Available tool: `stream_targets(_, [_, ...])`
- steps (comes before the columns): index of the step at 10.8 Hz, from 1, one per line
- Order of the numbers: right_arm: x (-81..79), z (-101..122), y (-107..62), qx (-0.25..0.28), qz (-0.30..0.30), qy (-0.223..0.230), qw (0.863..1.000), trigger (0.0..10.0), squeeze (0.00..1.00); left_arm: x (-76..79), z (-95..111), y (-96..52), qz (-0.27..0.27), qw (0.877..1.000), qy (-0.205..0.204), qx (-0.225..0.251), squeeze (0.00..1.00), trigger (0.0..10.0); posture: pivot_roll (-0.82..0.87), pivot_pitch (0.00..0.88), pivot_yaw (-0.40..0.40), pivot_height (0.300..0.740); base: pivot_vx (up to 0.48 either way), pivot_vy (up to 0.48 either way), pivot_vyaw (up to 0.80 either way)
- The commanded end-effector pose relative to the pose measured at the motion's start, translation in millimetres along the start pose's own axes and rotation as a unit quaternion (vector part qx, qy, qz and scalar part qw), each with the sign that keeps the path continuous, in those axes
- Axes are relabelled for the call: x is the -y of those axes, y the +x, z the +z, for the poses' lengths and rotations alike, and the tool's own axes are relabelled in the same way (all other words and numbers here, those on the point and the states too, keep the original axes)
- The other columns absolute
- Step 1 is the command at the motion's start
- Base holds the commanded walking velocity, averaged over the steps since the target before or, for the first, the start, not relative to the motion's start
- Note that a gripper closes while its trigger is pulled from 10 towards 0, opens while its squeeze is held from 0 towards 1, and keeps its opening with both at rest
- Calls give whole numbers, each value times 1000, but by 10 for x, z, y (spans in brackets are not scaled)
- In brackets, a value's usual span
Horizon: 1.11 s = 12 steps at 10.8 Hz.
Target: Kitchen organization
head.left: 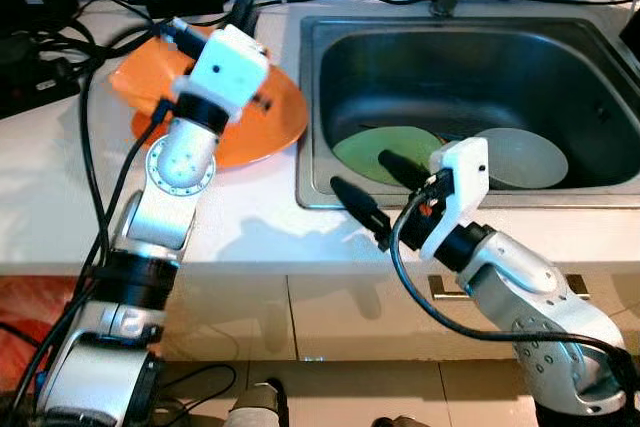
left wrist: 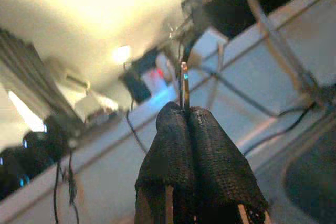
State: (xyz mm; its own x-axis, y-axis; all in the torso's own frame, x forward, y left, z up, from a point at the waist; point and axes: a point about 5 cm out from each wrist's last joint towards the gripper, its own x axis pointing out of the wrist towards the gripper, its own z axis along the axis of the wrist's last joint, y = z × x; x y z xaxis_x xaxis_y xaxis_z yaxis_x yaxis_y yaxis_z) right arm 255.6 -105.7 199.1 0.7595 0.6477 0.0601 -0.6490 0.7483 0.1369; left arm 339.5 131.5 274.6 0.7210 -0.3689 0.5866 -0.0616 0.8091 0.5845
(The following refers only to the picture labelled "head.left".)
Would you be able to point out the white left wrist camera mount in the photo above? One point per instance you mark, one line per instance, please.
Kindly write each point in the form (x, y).
(230, 67)

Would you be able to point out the red plastic bag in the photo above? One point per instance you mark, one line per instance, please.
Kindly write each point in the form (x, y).
(20, 337)

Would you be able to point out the black power strip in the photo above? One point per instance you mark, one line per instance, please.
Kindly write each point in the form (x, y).
(35, 77)

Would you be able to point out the stainless steel sink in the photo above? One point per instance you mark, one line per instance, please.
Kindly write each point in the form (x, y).
(450, 67)

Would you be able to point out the orange plastic bowl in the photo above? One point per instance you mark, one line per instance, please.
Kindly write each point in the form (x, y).
(135, 77)

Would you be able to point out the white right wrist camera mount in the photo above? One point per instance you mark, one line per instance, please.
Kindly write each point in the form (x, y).
(460, 192)

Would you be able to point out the grey bowl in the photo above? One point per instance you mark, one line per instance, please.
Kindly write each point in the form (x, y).
(525, 157)

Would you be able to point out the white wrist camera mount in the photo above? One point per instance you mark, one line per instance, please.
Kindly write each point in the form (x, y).
(460, 192)
(230, 67)

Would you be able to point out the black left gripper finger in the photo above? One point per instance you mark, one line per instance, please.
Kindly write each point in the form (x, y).
(245, 17)

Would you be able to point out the orange plastic plate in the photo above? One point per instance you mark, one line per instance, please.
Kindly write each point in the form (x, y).
(270, 132)

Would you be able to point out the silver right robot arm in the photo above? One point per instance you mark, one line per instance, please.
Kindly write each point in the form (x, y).
(540, 307)

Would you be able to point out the green plate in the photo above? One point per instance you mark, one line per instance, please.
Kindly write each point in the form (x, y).
(360, 152)

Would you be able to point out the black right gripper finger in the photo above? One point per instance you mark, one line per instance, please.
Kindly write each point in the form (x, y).
(405, 172)
(360, 205)

